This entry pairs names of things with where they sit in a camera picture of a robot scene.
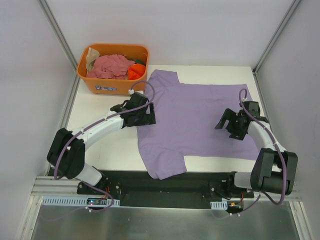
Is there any left white cable duct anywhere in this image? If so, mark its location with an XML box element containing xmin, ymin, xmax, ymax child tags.
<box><xmin>42</xmin><ymin>196</ymin><xmax>120</xmax><ymax>208</ymax></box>

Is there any left aluminium frame post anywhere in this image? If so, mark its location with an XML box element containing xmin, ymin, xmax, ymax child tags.
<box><xmin>37</xmin><ymin>0</ymin><xmax>79</xmax><ymax>68</ymax></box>

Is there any orange-red cloth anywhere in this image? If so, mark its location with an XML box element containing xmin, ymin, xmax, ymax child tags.
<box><xmin>127</xmin><ymin>63</ymin><xmax>146</xmax><ymax>80</ymax></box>

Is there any right aluminium frame post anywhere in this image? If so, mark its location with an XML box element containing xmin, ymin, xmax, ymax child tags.
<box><xmin>252</xmin><ymin>0</ymin><xmax>303</xmax><ymax>76</ymax></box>

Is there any beige cloth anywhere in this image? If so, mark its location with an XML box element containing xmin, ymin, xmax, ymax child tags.
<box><xmin>86</xmin><ymin>47</ymin><xmax>100</xmax><ymax>72</ymax></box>

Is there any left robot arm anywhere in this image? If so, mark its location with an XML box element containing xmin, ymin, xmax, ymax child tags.
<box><xmin>46</xmin><ymin>91</ymin><xmax>156</xmax><ymax>195</ymax></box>

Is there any pink crumpled shirt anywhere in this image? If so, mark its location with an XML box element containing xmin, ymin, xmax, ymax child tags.
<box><xmin>86</xmin><ymin>54</ymin><xmax>135</xmax><ymax>80</ymax></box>

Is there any white cable duct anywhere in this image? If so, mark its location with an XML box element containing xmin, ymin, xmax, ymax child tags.
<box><xmin>210</xmin><ymin>200</ymin><xmax>228</xmax><ymax>211</ymax></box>
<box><xmin>42</xmin><ymin>196</ymin><xmax>120</xmax><ymax>208</ymax></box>

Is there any orange plastic basket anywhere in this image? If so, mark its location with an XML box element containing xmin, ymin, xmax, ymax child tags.
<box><xmin>76</xmin><ymin>43</ymin><xmax>149</xmax><ymax>95</ymax></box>

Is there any aluminium rail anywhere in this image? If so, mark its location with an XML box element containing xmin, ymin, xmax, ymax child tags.
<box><xmin>31</xmin><ymin>176</ymin><xmax>80</xmax><ymax>196</ymax></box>

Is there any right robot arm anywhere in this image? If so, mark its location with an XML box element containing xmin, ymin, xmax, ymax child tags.
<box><xmin>215</xmin><ymin>101</ymin><xmax>298</xmax><ymax>198</ymax></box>

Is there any aluminium frame post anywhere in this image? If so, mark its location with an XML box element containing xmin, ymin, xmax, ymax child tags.
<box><xmin>252</xmin><ymin>0</ymin><xmax>303</xmax><ymax>76</ymax></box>
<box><xmin>37</xmin><ymin>0</ymin><xmax>79</xmax><ymax>68</ymax></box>

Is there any purple t-shirt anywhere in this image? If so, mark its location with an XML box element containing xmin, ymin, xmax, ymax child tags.
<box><xmin>137</xmin><ymin>69</ymin><xmax>259</xmax><ymax>180</ymax></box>

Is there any green cloth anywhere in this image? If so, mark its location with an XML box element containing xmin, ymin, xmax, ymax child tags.
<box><xmin>128</xmin><ymin>58</ymin><xmax>146</xmax><ymax>66</ymax></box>

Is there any right white cable duct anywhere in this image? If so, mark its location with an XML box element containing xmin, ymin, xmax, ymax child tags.
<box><xmin>210</xmin><ymin>200</ymin><xmax>228</xmax><ymax>211</ymax></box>

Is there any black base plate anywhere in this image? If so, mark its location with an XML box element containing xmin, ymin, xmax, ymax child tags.
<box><xmin>76</xmin><ymin>167</ymin><xmax>256</xmax><ymax>210</ymax></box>

